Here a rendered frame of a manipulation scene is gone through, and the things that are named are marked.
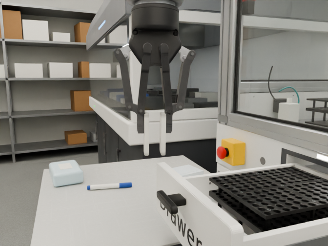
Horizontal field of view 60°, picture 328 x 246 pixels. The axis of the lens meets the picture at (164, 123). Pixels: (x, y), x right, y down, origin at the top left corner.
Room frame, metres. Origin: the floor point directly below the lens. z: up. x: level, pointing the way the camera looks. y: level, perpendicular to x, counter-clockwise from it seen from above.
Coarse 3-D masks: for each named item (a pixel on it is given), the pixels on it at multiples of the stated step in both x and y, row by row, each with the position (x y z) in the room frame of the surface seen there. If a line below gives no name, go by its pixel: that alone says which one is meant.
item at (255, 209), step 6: (210, 180) 0.56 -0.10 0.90; (216, 180) 0.56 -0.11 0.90; (222, 180) 0.55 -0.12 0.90; (222, 186) 0.52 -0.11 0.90; (228, 186) 0.52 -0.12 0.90; (228, 192) 0.50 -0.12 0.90; (234, 192) 0.49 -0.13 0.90; (240, 198) 0.47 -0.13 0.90; (246, 198) 0.47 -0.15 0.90; (246, 204) 0.45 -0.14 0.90; (252, 204) 0.44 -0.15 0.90; (258, 204) 0.44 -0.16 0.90; (252, 210) 0.43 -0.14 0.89; (258, 210) 0.42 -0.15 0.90; (264, 210) 0.43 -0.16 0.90; (264, 216) 0.41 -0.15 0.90; (270, 216) 0.41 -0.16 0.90
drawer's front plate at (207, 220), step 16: (160, 176) 0.56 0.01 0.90; (176, 176) 0.50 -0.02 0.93; (176, 192) 0.48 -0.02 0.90; (192, 192) 0.43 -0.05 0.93; (160, 208) 0.56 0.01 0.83; (192, 208) 0.42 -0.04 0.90; (208, 208) 0.37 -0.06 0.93; (176, 224) 0.48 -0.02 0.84; (192, 224) 0.42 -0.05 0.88; (208, 224) 0.37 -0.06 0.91; (224, 224) 0.33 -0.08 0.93; (240, 224) 0.33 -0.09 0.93; (208, 240) 0.37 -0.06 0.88; (224, 240) 0.33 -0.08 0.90; (240, 240) 0.32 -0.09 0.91
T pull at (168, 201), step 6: (162, 192) 0.46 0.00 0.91; (162, 198) 0.44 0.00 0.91; (168, 198) 0.44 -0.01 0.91; (174, 198) 0.44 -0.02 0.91; (180, 198) 0.44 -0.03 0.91; (168, 204) 0.42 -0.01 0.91; (174, 204) 0.42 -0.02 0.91; (180, 204) 0.43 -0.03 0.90; (168, 210) 0.42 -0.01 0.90; (174, 210) 0.41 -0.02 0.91
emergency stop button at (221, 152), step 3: (219, 147) 0.85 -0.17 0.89; (222, 147) 0.85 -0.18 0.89; (219, 150) 0.85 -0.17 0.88; (222, 150) 0.84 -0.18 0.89; (225, 150) 0.85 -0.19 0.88; (219, 153) 0.85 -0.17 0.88; (222, 153) 0.84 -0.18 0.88; (225, 153) 0.84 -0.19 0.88; (219, 156) 0.85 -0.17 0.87; (222, 156) 0.84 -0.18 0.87
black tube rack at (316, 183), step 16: (224, 176) 0.58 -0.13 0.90; (240, 176) 0.58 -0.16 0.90; (256, 176) 0.59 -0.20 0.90; (272, 176) 0.58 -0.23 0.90; (288, 176) 0.58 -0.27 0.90; (304, 176) 0.58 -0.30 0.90; (224, 192) 0.56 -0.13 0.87; (240, 192) 0.49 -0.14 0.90; (256, 192) 0.50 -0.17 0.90; (272, 192) 0.49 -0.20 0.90; (288, 192) 0.50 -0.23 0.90; (304, 192) 0.49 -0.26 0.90; (320, 192) 0.49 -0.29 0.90; (240, 208) 0.49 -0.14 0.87; (272, 208) 0.44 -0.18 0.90; (288, 208) 0.43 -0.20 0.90; (304, 208) 0.43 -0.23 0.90; (320, 208) 0.49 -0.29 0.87; (256, 224) 0.43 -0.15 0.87; (272, 224) 0.43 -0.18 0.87; (288, 224) 0.43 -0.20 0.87
